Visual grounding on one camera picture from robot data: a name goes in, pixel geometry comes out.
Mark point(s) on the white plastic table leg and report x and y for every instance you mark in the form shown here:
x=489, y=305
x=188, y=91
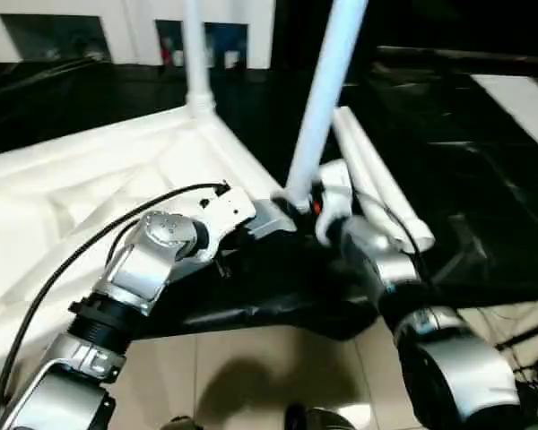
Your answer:
x=195, y=45
x=327, y=89
x=350, y=148
x=368, y=148

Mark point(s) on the white plastic table top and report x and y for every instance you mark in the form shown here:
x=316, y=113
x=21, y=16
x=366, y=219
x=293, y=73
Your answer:
x=94, y=170

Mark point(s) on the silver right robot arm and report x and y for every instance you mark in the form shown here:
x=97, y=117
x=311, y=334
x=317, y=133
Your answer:
x=453, y=358

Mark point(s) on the plain white cup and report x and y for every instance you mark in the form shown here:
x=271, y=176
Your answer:
x=231, y=59

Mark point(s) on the black work mat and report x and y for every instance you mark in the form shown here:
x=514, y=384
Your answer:
x=475, y=179

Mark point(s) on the small white jar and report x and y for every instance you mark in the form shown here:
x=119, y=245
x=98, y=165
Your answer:
x=177, y=57

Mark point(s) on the black right robot foot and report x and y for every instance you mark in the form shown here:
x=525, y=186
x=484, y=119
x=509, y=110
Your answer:
x=318, y=418

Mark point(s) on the red bottle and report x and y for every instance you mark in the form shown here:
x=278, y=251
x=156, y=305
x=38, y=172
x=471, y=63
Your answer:
x=167, y=51

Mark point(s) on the white sideboard cabinet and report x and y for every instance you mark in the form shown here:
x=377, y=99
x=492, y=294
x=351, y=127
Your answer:
x=130, y=31

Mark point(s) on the flat white board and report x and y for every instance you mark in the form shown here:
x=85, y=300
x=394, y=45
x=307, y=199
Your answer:
x=520, y=103

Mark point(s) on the black tripod stand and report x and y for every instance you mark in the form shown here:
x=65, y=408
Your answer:
x=526, y=336

